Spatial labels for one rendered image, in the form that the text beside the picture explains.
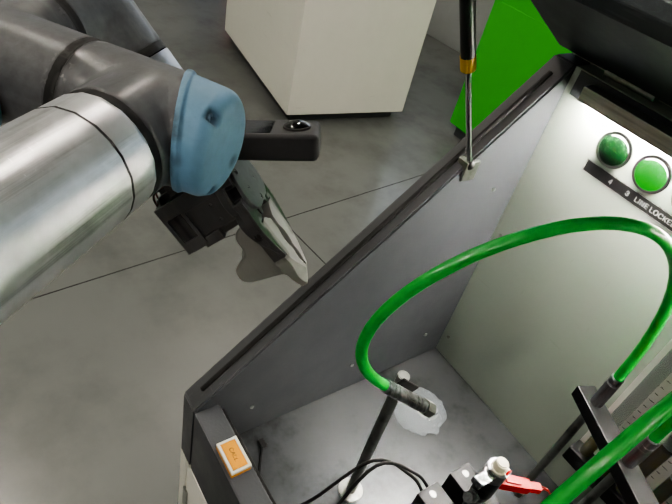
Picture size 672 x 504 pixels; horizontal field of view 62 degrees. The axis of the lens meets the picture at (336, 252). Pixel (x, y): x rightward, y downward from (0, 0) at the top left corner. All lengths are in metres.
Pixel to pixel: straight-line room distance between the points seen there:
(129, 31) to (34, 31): 0.10
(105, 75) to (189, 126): 0.06
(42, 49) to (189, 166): 0.12
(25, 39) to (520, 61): 3.29
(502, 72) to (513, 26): 0.26
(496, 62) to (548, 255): 2.79
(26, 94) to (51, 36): 0.04
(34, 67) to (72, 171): 0.12
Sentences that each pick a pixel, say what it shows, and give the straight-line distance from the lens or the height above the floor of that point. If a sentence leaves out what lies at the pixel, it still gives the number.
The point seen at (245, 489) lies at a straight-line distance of 0.82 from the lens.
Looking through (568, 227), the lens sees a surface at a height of 1.41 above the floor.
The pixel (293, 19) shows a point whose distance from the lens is 3.42.
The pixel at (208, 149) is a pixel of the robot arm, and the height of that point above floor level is 1.50.
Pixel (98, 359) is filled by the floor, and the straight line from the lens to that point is 2.15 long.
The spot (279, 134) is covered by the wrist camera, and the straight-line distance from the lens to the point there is 0.50.
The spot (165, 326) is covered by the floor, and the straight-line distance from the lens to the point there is 2.23.
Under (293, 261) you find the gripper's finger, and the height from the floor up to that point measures 1.33.
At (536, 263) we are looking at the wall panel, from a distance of 0.97.
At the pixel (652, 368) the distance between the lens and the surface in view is 0.91.
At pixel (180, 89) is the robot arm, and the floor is 1.53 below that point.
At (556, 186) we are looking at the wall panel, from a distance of 0.92.
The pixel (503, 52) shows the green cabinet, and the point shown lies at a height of 0.65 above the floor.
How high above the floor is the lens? 1.69
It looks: 40 degrees down
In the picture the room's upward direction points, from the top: 15 degrees clockwise
